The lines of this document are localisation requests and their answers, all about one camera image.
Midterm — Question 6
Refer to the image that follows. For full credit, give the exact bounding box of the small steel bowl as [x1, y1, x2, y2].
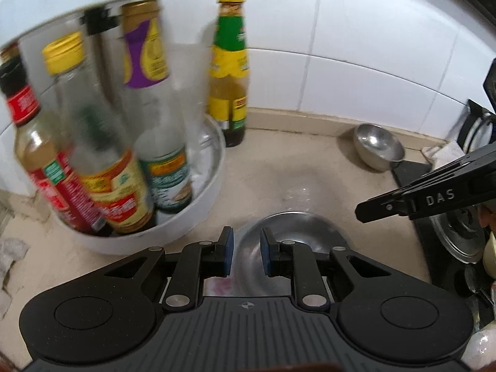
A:
[352, 123, 405, 171]

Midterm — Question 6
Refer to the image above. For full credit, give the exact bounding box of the grey dish rag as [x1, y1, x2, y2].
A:
[0, 236, 32, 314]

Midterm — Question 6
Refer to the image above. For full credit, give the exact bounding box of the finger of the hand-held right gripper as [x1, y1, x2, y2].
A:
[355, 180, 419, 224]

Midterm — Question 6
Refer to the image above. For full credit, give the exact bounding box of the red label soy sauce bottle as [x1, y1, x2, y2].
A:
[0, 56, 107, 238]

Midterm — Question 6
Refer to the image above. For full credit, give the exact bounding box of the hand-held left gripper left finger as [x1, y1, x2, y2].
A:
[93, 225, 236, 312]

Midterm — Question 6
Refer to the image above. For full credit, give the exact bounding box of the purple label sauce bottle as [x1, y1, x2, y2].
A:
[122, 0, 193, 215]

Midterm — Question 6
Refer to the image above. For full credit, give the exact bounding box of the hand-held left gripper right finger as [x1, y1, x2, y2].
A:
[259, 227, 396, 312]

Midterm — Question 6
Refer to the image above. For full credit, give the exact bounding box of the white cloth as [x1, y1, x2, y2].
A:
[421, 140, 464, 172]

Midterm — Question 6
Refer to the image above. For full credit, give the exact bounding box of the black gas stove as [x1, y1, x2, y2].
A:
[391, 99, 496, 320]

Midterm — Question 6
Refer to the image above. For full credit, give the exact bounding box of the white two-tier rotating rack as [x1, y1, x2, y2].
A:
[0, 0, 228, 257]

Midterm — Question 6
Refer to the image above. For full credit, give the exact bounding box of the small pink flower plate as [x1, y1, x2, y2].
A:
[202, 276, 238, 298]

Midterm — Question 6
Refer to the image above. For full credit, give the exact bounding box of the yellow cap vinegar bottle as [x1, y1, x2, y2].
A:
[41, 31, 158, 236]

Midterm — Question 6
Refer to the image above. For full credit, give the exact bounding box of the large steel bowl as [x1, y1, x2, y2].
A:
[234, 211, 352, 297]

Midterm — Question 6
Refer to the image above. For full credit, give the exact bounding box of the green yellow label sauce bottle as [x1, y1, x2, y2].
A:
[208, 0, 249, 148]

